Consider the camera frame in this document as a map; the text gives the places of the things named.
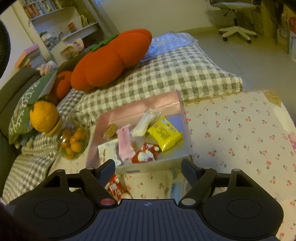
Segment pink lined silver box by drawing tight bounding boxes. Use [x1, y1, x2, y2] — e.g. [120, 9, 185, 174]
[86, 90, 192, 174]

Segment white bookshelf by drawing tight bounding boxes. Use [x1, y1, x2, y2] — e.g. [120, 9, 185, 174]
[12, 1, 105, 65]

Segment small red candy packet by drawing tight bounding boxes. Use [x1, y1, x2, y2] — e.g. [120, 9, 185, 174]
[132, 143, 162, 164]

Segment yellow beef-flavour pastry packet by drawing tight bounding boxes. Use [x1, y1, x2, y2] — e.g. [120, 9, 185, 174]
[103, 123, 118, 139]

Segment glass jar with kumquats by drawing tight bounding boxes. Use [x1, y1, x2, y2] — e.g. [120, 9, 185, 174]
[45, 115, 91, 161]

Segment grey checked quilt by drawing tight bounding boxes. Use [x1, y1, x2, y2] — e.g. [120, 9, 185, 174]
[1, 32, 243, 204]

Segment yellow snack packet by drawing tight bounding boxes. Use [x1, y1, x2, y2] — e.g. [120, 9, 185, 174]
[147, 116, 183, 152]

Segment large yellow citrus fruit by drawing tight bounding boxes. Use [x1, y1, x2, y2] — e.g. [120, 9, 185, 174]
[30, 100, 59, 133]

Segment large red candy packet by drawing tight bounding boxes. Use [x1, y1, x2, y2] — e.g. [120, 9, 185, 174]
[105, 175, 132, 203]

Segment green snowflake pillow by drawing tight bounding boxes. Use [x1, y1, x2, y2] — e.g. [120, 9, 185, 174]
[9, 70, 57, 144]

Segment cherry print tablecloth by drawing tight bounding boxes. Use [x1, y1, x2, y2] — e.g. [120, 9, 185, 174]
[51, 91, 295, 240]

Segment white office chair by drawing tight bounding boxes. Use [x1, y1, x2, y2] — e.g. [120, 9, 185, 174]
[210, 1, 258, 44]

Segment small orange pumpkin cushion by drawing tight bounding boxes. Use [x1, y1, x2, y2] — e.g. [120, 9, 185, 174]
[48, 71, 72, 106]

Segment white snack packet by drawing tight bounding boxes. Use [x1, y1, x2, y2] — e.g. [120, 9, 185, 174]
[98, 138, 122, 167]

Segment pink wrapped snack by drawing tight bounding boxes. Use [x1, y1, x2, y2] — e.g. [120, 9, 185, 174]
[116, 124, 135, 162]

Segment large orange pumpkin cushion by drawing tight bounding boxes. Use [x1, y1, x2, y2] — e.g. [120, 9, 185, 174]
[70, 29, 152, 91]

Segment clear barcode cake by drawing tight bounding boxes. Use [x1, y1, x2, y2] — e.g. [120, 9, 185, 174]
[131, 109, 160, 138]

